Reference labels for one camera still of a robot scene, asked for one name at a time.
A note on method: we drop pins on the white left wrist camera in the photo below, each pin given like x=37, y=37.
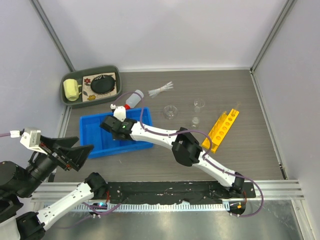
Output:
x=30, y=138

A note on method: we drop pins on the grey-green plastic tray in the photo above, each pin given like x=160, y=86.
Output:
x=78, y=75

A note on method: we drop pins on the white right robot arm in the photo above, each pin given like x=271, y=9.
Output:
x=184, y=146

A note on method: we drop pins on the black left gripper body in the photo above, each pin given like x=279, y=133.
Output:
x=60, y=158

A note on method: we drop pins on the bundle of plastic pipettes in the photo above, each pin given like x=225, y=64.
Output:
x=155, y=92

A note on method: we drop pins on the black round plate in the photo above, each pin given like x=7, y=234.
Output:
x=103, y=84

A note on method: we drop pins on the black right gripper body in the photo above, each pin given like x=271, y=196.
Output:
x=114, y=137

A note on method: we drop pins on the floral patterned coaster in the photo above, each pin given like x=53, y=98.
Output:
x=88, y=95

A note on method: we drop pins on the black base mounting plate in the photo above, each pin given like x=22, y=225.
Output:
x=170, y=192

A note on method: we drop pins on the small clear glass bottle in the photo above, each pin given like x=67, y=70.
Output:
x=195, y=122

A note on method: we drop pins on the pale yellow mug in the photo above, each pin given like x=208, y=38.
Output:
x=72, y=89

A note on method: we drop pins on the white wash bottle red cap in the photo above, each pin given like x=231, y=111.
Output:
x=133, y=100

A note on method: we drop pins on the clear glass beaker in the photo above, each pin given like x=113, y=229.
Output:
x=199, y=104

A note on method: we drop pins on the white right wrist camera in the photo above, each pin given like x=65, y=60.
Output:
x=119, y=112

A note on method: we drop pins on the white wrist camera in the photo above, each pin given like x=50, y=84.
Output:
x=119, y=112
x=30, y=138

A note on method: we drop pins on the blue divided plastic bin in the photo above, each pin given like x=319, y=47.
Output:
x=104, y=145

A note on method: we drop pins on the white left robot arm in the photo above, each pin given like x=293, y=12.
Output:
x=28, y=205

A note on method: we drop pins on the yellow test tube rack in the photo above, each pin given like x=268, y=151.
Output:
x=220, y=130

